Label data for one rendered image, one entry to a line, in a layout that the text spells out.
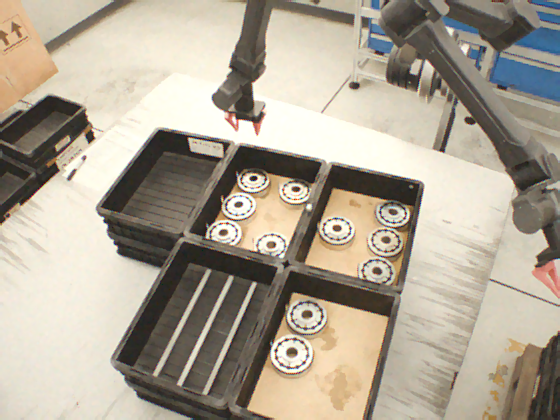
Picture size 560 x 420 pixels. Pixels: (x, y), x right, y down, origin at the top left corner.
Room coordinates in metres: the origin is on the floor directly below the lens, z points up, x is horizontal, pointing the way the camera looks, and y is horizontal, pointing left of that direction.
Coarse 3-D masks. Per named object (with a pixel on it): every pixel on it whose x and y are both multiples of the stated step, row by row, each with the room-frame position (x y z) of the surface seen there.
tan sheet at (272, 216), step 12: (276, 180) 1.11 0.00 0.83; (276, 192) 1.06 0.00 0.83; (264, 204) 1.01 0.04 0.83; (276, 204) 1.01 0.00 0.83; (264, 216) 0.96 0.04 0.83; (276, 216) 0.96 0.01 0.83; (288, 216) 0.95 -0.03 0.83; (240, 228) 0.92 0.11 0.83; (252, 228) 0.92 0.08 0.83; (264, 228) 0.91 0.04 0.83; (276, 228) 0.91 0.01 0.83; (288, 228) 0.91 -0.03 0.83; (288, 240) 0.87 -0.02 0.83
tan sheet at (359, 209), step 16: (336, 192) 1.04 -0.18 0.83; (352, 192) 1.04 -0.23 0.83; (336, 208) 0.97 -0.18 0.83; (352, 208) 0.97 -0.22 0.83; (368, 208) 0.97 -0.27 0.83; (320, 224) 0.92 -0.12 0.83; (368, 224) 0.90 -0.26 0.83; (320, 256) 0.80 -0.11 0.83; (336, 256) 0.80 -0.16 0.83; (352, 256) 0.79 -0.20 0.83; (368, 256) 0.79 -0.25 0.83; (400, 256) 0.78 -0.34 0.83; (352, 272) 0.74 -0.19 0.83
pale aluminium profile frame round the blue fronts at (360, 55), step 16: (368, 16) 2.74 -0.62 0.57; (464, 32) 2.44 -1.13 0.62; (512, 48) 2.29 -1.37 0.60; (528, 48) 2.25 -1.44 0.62; (352, 64) 2.81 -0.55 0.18; (480, 64) 2.41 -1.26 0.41; (352, 80) 2.80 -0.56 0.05; (384, 80) 2.69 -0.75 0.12; (512, 96) 2.26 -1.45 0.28; (528, 96) 2.23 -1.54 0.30; (544, 128) 2.13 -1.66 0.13
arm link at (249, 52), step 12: (252, 0) 0.97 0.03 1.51; (264, 0) 0.96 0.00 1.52; (252, 12) 0.98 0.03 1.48; (264, 12) 0.97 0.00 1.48; (252, 24) 0.99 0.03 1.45; (264, 24) 1.00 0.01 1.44; (240, 36) 1.02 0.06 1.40; (252, 36) 1.00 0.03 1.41; (264, 36) 1.03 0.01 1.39; (240, 48) 1.03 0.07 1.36; (252, 48) 1.01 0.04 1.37; (264, 48) 1.04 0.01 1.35; (240, 60) 1.05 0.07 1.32; (252, 60) 1.02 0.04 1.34; (264, 60) 1.07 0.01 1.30; (252, 72) 1.02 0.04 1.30
